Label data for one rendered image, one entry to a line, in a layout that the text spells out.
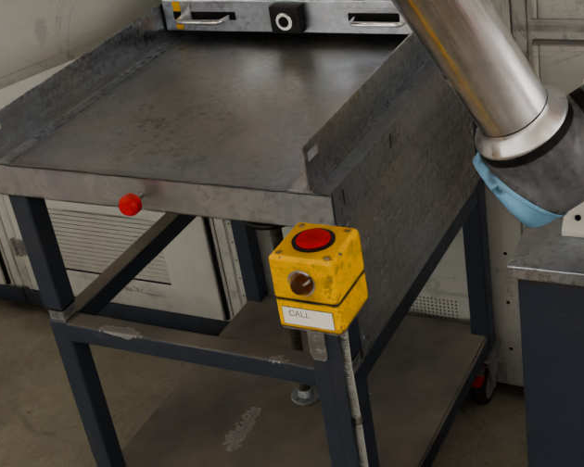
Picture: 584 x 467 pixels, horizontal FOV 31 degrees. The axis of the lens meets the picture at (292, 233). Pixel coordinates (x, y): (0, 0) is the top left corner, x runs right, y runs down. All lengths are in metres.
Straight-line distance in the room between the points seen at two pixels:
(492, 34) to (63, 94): 0.90
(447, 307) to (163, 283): 0.73
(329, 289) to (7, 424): 1.53
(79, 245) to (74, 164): 1.11
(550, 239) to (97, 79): 0.87
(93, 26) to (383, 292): 0.85
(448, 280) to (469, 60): 1.17
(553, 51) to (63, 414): 1.38
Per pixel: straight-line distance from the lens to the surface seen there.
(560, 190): 1.25
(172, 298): 2.65
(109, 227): 2.64
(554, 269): 1.38
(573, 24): 1.93
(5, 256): 2.97
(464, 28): 1.13
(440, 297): 2.30
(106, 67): 1.93
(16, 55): 2.09
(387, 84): 1.62
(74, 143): 1.71
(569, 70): 1.95
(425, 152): 1.76
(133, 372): 2.62
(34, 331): 2.89
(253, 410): 2.13
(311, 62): 1.84
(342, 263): 1.17
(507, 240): 2.17
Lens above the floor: 1.50
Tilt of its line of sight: 30 degrees down
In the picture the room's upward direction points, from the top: 10 degrees counter-clockwise
